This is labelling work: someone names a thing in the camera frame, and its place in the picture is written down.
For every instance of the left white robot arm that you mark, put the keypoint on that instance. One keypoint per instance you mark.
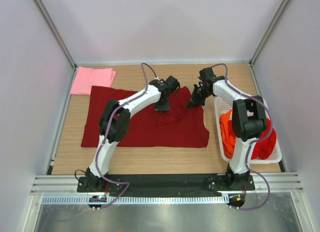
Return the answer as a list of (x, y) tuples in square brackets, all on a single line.
[(114, 126)]

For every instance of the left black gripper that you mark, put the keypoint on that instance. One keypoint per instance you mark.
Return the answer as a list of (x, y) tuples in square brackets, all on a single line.
[(164, 108)]

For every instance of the dark red t-shirt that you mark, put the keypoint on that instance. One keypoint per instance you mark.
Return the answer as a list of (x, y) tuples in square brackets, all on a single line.
[(179, 127)]

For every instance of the aluminium frame rail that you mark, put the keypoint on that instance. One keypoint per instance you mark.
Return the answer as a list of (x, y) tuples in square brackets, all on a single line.
[(54, 185)]

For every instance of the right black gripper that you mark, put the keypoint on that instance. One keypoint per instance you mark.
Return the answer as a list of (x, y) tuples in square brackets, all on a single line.
[(194, 102)]

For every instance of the orange t-shirt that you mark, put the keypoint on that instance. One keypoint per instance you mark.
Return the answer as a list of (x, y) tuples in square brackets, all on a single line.
[(227, 134)]

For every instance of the folded pink t-shirt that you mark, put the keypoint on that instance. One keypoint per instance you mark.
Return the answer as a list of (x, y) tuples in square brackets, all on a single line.
[(87, 77)]

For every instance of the white slotted cable duct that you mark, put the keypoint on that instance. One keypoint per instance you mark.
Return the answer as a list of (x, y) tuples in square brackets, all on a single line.
[(99, 200)]

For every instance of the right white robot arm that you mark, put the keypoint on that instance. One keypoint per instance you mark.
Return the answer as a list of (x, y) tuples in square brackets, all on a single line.
[(248, 121)]

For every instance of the bright red t-shirt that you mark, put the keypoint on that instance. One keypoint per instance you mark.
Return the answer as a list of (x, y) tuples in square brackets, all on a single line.
[(264, 148)]

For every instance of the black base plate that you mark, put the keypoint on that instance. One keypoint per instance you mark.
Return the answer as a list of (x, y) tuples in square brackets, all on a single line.
[(164, 184)]

